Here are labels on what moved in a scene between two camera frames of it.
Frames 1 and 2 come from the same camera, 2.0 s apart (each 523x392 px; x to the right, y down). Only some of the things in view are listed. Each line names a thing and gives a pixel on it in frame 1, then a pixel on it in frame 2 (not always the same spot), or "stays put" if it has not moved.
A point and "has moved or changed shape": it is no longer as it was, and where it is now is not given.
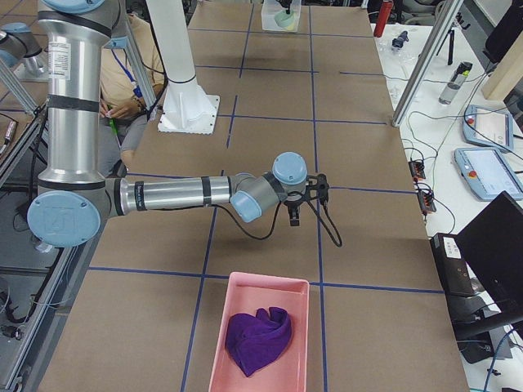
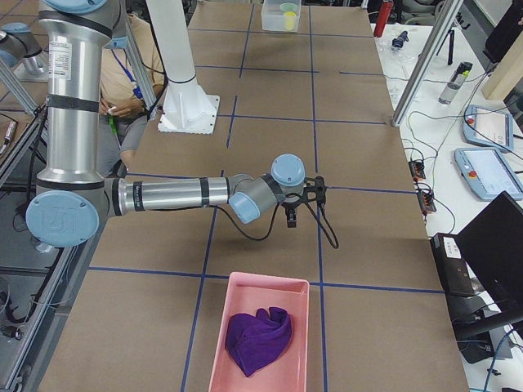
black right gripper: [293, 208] stays put
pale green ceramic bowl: [283, 19] has moved or changed shape
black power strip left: [417, 168] stays put
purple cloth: [251, 340] stays put
